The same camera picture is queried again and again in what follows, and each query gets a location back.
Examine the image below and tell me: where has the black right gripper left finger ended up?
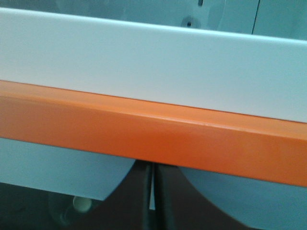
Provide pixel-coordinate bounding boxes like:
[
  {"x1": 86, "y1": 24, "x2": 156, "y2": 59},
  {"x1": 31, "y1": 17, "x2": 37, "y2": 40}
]
[{"x1": 71, "y1": 160, "x2": 152, "y2": 230}]

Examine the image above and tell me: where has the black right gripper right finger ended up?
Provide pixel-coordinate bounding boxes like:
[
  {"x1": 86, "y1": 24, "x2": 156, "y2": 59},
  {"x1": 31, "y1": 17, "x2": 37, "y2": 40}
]
[{"x1": 154, "y1": 164, "x2": 247, "y2": 230}]

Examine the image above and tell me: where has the glass jar with white lid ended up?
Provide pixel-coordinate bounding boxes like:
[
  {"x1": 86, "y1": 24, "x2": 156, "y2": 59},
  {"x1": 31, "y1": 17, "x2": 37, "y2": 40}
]
[{"x1": 47, "y1": 192, "x2": 103, "y2": 229}]

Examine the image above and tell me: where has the orange sash handle bar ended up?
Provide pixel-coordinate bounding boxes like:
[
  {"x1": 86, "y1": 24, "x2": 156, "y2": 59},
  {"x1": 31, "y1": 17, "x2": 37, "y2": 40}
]
[{"x1": 0, "y1": 80, "x2": 307, "y2": 186}]

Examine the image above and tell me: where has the white fume hood sash frame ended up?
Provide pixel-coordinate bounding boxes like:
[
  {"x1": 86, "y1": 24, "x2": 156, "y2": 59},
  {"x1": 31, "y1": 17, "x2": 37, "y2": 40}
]
[{"x1": 0, "y1": 8, "x2": 307, "y2": 200}]

